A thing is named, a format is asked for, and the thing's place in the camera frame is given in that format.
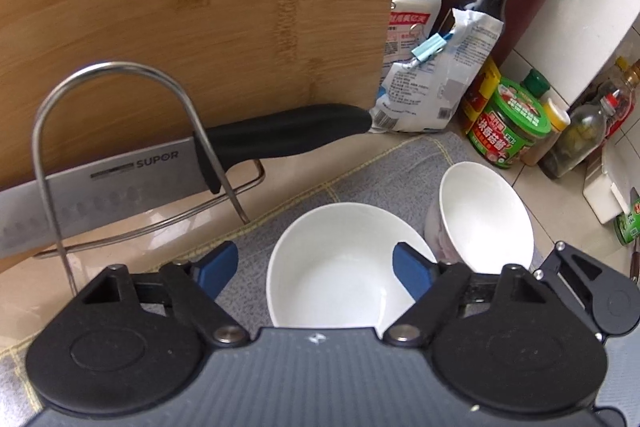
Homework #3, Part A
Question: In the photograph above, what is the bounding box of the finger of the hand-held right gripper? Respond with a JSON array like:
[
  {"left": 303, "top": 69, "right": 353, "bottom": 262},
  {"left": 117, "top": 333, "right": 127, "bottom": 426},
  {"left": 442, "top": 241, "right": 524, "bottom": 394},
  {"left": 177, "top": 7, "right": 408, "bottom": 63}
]
[{"left": 532, "top": 243, "right": 615, "bottom": 338}]

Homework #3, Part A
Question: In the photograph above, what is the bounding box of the grey dish cloth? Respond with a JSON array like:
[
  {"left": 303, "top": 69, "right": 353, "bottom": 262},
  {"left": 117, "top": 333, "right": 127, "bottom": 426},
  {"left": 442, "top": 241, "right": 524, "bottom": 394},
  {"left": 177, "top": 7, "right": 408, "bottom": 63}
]
[{"left": 0, "top": 132, "right": 548, "bottom": 427}]

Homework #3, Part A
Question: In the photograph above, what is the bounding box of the green can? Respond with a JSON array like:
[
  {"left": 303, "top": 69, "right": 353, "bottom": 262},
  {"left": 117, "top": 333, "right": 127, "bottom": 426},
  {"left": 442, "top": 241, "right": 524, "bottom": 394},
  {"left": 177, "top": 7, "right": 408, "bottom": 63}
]
[{"left": 614, "top": 187, "right": 640, "bottom": 245}]

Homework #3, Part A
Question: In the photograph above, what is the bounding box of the white bag with red label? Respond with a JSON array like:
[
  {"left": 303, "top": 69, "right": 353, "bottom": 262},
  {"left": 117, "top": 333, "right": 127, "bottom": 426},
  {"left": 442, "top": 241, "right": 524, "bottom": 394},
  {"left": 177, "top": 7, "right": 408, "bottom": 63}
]
[{"left": 382, "top": 0, "right": 443, "bottom": 72}]

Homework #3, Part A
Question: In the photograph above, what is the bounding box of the metal wire rack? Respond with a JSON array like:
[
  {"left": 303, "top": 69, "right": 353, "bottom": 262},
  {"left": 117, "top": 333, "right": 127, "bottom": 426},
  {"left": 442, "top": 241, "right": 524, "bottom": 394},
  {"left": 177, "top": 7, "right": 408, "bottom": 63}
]
[{"left": 32, "top": 62, "right": 266, "bottom": 298}]

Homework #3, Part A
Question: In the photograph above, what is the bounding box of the light blue binder clip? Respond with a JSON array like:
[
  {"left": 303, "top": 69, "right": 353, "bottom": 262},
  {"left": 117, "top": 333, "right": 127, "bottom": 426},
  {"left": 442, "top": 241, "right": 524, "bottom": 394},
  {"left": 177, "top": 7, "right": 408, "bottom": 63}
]
[{"left": 411, "top": 33, "right": 448, "bottom": 64}]

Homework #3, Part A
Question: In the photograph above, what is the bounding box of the clear glass bottle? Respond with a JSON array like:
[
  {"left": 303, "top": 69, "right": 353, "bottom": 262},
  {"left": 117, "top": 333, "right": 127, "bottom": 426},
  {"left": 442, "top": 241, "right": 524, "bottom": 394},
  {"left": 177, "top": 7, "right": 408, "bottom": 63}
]
[{"left": 539, "top": 102, "right": 608, "bottom": 180}]

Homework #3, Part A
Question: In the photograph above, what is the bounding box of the white floral bowl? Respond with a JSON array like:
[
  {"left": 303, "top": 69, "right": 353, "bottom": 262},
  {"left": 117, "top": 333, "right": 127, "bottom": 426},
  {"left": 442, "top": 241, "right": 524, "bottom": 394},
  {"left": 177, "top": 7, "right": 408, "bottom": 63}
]
[
  {"left": 425, "top": 162, "right": 533, "bottom": 275},
  {"left": 266, "top": 203, "right": 441, "bottom": 328}
]

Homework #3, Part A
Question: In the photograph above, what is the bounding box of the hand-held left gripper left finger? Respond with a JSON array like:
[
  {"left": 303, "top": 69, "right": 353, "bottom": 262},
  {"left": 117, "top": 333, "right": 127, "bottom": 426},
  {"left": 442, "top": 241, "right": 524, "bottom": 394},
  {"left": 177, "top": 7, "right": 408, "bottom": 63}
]
[{"left": 80, "top": 241, "right": 251, "bottom": 348}]

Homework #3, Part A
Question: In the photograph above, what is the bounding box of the white plastic container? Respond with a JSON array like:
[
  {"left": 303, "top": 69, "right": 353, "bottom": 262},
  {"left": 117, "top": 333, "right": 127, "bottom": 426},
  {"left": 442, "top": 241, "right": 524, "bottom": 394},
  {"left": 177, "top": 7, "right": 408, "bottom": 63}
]
[{"left": 582, "top": 147, "right": 640, "bottom": 225}]

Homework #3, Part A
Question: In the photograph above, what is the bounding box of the black handled kitchen knife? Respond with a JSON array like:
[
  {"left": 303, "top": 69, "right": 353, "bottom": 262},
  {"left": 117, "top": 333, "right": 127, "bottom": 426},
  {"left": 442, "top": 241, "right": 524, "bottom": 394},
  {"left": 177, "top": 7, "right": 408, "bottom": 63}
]
[{"left": 0, "top": 103, "right": 373, "bottom": 260}]

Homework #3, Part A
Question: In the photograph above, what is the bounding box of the bamboo cutting board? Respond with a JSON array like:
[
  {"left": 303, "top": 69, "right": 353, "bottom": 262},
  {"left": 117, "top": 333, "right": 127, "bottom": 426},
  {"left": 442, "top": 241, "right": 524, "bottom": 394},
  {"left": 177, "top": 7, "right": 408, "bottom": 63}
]
[{"left": 0, "top": 0, "right": 405, "bottom": 275}]

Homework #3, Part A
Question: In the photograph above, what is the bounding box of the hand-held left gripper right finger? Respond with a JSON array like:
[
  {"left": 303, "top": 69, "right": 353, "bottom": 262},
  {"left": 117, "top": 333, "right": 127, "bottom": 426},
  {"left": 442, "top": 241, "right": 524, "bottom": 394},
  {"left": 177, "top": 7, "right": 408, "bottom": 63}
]
[{"left": 382, "top": 242, "right": 556, "bottom": 348}]

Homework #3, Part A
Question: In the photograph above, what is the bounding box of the yellow capped oil bottle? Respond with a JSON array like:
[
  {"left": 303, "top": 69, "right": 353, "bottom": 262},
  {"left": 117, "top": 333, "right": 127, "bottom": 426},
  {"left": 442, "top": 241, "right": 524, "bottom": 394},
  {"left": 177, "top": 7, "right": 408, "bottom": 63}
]
[{"left": 612, "top": 57, "right": 640, "bottom": 108}]

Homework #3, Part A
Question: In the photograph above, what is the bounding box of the dark red knife block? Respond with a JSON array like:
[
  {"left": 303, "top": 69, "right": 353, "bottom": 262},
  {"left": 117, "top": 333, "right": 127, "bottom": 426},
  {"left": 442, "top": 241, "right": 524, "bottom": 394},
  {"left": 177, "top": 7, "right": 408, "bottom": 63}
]
[{"left": 445, "top": 0, "right": 558, "bottom": 68}]

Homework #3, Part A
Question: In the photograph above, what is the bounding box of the white clipped seasoning bag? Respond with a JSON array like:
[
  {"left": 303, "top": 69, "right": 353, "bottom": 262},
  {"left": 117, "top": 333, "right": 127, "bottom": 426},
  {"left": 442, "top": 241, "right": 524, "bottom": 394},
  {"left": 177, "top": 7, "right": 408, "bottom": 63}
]
[{"left": 370, "top": 8, "right": 503, "bottom": 134}]

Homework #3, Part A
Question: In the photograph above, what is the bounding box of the yellow lidded brown jar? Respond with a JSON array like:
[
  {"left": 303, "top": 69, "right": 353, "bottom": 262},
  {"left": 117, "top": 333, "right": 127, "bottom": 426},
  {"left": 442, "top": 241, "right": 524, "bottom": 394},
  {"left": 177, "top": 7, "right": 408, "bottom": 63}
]
[{"left": 520, "top": 98, "right": 572, "bottom": 166}]

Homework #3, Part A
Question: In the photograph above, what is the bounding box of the green lidded sauce jar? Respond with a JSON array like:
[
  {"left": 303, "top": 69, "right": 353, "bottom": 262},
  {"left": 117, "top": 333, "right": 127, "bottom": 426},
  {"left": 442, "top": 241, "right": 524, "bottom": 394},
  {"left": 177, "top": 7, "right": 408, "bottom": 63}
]
[{"left": 467, "top": 77, "right": 552, "bottom": 170}]

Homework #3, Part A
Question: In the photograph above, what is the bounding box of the green capped bottle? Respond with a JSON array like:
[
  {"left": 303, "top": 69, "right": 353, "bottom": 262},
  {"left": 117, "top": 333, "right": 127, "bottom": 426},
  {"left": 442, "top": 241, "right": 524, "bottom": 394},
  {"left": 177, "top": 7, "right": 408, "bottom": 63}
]
[{"left": 520, "top": 69, "right": 551, "bottom": 100}]

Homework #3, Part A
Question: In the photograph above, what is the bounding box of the red capped bottle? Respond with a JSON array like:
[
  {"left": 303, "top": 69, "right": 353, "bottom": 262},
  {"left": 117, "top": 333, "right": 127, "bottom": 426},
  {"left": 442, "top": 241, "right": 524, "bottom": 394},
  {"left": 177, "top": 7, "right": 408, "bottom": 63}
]
[{"left": 597, "top": 92, "right": 636, "bottom": 140}]

